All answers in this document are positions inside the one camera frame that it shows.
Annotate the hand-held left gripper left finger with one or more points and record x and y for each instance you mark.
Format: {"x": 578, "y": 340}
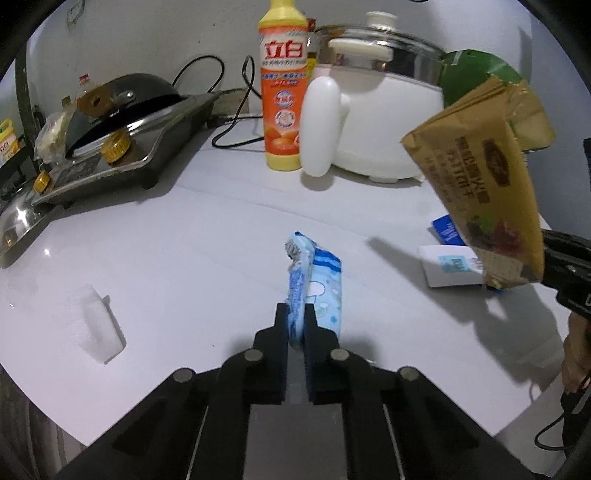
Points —
{"x": 279, "y": 332}

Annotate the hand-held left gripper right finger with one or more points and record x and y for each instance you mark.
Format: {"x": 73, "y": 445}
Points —
{"x": 318, "y": 341}

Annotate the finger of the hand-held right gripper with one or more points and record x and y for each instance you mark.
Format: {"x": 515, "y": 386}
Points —
{"x": 570, "y": 241}
{"x": 565, "y": 272}

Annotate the blue printed snack wrapper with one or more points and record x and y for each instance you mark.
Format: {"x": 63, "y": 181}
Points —
{"x": 318, "y": 281}

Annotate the brown printed snack packet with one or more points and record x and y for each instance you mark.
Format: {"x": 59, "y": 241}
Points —
{"x": 480, "y": 194}

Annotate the small white carton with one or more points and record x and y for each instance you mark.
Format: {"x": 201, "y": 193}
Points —
{"x": 443, "y": 272}

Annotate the blue card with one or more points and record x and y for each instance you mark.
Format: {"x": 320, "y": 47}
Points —
{"x": 445, "y": 228}

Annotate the person's right hand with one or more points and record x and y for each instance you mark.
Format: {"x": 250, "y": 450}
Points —
{"x": 577, "y": 355}

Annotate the white foam block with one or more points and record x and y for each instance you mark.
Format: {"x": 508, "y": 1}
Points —
{"x": 99, "y": 332}

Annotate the green and gold bag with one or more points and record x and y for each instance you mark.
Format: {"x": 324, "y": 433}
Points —
{"x": 475, "y": 64}

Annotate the orange yellow dish soap bottle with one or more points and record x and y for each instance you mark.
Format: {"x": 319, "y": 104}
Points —
{"x": 281, "y": 115}

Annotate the white electric cooking pot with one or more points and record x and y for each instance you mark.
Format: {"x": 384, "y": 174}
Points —
{"x": 388, "y": 120}

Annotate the black tabletop stove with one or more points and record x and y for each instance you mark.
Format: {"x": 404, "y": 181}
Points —
{"x": 138, "y": 152}

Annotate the black wok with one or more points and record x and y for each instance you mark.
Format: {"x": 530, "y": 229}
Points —
{"x": 134, "y": 92}

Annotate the glass pot lid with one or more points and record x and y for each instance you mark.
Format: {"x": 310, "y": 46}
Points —
{"x": 381, "y": 21}

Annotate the plastic bag of white food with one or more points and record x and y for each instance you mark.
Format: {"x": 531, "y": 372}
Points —
{"x": 51, "y": 134}

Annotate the red cap clear bottle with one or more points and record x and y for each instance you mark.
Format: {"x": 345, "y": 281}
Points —
{"x": 83, "y": 85}

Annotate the yellow detergent bottle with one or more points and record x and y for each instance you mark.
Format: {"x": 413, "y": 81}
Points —
{"x": 7, "y": 143}

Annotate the grey vertical pipe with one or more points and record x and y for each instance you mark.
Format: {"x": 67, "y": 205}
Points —
{"x": 23, "y": 92}

